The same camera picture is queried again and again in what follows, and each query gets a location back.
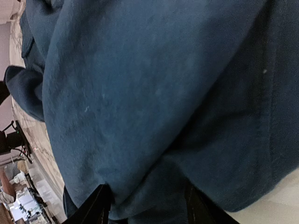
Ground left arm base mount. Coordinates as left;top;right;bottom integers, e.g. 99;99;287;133
0;120;33;164

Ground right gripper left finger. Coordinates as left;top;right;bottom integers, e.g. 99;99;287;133
63;184;111;224

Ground aluminium front rail frame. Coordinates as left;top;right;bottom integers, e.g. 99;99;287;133
25;128;66;224

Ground blue t-shirt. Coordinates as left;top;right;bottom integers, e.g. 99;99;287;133
4;0;299;224

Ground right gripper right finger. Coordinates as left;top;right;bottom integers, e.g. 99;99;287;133
185;183;238;224

